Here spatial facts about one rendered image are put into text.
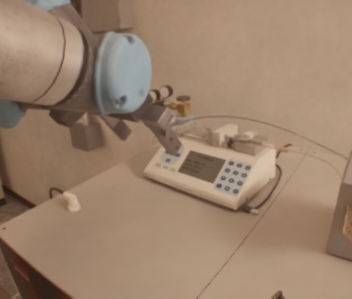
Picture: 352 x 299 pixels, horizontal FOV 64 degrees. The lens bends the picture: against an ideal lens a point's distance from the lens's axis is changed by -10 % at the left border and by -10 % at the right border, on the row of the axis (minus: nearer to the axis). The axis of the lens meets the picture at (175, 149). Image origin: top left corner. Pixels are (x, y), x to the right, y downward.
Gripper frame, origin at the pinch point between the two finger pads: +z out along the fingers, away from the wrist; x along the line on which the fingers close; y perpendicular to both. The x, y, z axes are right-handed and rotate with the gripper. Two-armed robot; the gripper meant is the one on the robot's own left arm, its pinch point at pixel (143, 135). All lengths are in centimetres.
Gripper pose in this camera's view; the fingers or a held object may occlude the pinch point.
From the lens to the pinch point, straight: 57.6
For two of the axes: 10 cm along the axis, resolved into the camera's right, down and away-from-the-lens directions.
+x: -7.5, -2.1, 6.3
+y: 5.0, -8.0, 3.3
